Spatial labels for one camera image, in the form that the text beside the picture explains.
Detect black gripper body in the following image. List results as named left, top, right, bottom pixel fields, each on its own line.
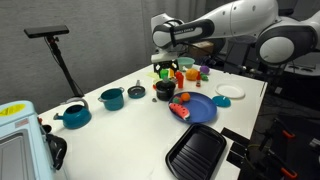
left=155, top=59, right=178, bottom=70

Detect black pot lid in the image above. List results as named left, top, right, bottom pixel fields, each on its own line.
left=155, top=78, right=177, bottom=91

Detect small black pot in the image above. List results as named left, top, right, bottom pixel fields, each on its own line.
left=155, top=81, right=177, bottom=102

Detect teal cooking pot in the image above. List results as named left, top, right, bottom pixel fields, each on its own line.
left=97, top=86, right=126, bottom=112

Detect yellow-green mat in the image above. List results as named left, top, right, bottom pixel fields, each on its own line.
left=146, top=71, right=161, bottom=80

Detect green plastic cup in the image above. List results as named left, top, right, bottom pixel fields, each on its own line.
left=159, top=68, right=170, bottom=80

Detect orange-red ketchup bottle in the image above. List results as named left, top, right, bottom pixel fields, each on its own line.
left=175, top=70, right=185, bottom=89

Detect mint green bowl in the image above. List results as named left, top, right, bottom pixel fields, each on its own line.
left=176, top=56, right=196, bottom=71

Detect small red sauce bottle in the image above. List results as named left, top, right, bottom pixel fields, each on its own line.
left=195, top=71, right=202, bottom=88

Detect toy orange fruit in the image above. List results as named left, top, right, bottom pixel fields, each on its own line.
left=180, top=92, right=191, bottom=103

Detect purple toy vegetable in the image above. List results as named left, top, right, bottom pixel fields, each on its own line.
left=199, top=65, right=211, bottom=75

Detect small teal frying pan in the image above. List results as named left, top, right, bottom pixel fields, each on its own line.
left=127, top=79, right=147, bottom=99

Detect brown cardboard box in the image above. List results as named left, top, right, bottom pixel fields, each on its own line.
left=188, top=40, right=214, bottom=58

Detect toy watermelon slice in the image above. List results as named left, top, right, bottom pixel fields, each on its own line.
left=168, top=102, right=191, bottom=121

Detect blue plate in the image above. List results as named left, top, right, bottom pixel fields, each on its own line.
left=168, top=91, right=218, bottom=125

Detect white plate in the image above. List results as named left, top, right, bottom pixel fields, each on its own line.
left=214, top=83, right=246, bottom=100

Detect black baking tray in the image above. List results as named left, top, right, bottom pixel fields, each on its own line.
left=165, top=123, right=228, bottom=180

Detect long black tape strip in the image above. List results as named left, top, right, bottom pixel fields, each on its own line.
left=220, top=126, right=250, bottom=144

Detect teal kettle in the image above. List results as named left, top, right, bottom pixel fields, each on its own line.
left=53, top=97, right=93, bottom=130

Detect short black tape strip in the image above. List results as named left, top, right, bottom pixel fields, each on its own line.
left=230, top=141, right=248, bottom=157

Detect light blue toaster oven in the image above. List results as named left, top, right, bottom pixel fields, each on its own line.
left=0, top=100, right=68, bottom=180

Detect black camera on stand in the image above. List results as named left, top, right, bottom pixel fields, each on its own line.
left=23, top=25, right=85, bottom=98

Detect black clamp orange handles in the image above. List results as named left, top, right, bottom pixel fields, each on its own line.
left=259, top=118, right=298, bottom=180

